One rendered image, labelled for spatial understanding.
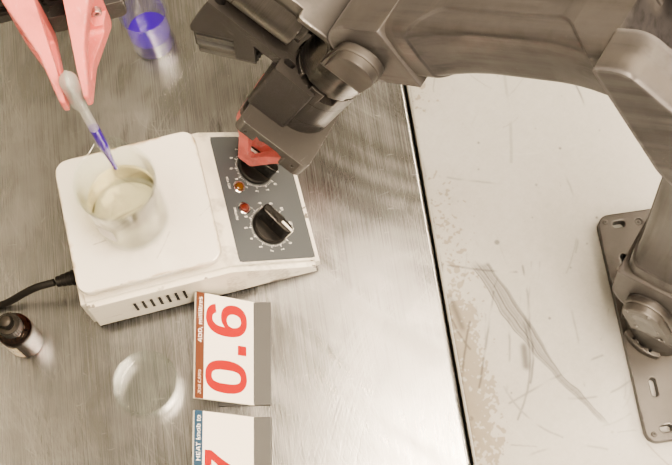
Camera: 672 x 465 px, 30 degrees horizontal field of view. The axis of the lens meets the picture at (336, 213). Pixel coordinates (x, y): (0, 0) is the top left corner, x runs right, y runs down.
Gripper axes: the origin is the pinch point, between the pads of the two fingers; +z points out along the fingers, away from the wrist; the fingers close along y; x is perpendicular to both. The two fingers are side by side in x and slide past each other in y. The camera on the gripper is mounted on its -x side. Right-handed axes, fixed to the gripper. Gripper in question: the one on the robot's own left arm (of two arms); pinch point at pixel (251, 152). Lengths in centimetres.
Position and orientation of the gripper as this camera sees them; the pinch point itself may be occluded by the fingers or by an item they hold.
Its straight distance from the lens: 107.1
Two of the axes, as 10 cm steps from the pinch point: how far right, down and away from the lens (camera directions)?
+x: 7.9, 5.9, 1.8
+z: -4.8, 4.0, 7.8
